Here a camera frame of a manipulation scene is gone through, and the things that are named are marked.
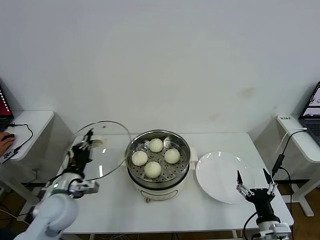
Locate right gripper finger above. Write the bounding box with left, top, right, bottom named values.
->
left=235, top=170, right=255, bottom=200
left=262, top=167, right=279, bottom=197

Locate grey laptop with open windows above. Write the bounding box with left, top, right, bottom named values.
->
left=299, top=81, right=320, bottom=145

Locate white steamed baozi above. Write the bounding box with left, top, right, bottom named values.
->
left=144, top=161, right=162, bottom=179
left=164, top=148, right=181, bottom=164
left=148, top=138, right=164, bottom=153
left=131, top=150, right=148, bottom=166

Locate white round plate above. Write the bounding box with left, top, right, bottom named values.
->
left=195, top=151, right=257, bottom=205

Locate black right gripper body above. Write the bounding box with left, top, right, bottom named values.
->
left=245, top=188, right=281, bottom=224

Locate metal bowl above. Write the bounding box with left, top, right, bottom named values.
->
left=125, top=129, right=192, bottom=188

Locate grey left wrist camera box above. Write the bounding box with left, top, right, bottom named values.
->
left=79, top=180, right=100, bottom=195

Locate thin black laptop cable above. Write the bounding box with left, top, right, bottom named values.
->
left=9, top=121, right=35, bottom=152

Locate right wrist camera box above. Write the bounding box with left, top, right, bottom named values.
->
left=271, top=223, right=291, bottom=237

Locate white flat cable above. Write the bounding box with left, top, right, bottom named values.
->
left=275, top=127, right=309, bottom=155

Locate white side table with mouse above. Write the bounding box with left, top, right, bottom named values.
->
left=0, top=109, right=55, bottom=207

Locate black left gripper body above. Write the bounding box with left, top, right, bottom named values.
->
left=67, top=145, right=94, bottom=175

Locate white side table with label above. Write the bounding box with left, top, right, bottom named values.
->
left=276, top=114, right=320, bottom=218

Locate black cable with inline adapter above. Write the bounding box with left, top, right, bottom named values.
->
left=271, top=128, right=309, bottom=232

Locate round glass pot lid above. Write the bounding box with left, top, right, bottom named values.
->
left=72, top=120, right=132, bottom=182

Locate bare person hand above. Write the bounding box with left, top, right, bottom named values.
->
left=0, top=131, right=16, bottom=156

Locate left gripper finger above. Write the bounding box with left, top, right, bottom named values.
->
left=83, top=128, right=95, bottom=145
left=74, top=139, right=93, bottom=152

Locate laptop with red desktop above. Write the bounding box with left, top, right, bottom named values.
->
left=0, top=81, right=15, bottom=132

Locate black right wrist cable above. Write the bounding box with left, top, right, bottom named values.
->
left=243, top=212, right=260, bottom=240

